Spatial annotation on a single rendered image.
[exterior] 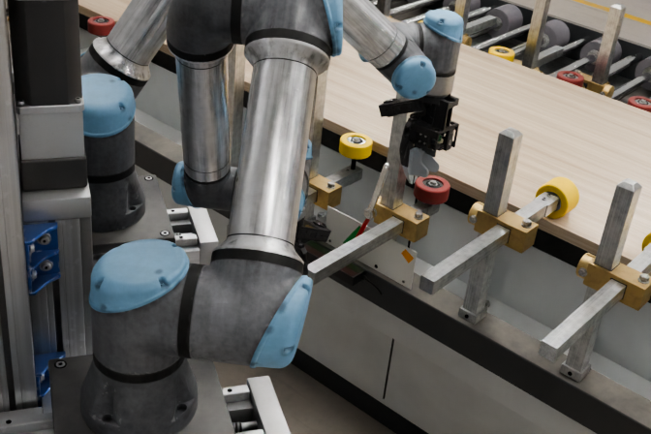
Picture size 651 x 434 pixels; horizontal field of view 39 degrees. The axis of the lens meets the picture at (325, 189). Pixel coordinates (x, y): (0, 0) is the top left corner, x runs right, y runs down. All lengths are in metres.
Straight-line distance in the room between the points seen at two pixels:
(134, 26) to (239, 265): 0.64
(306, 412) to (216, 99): 1.56
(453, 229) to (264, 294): 1.21
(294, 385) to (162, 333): 1.77
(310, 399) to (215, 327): 1.74
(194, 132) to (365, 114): 1.04
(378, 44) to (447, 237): 0.83
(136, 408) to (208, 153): 0.45
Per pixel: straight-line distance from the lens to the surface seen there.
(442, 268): 1.72
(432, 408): 2.57
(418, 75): 1.58
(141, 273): 1.11
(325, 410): 2.80
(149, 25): 1.62
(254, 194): 1.14
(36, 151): 1.28
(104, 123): 1.53
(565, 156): 2.36
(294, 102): 1.18
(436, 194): 2.08
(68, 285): 1.37
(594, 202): 2.18
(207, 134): 1.42
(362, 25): 1.54
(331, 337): 2.71
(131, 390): 1.19
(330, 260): 1.87
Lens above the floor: 1.91
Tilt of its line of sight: 30 degrees down
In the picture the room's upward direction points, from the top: 6 degrees clockwise
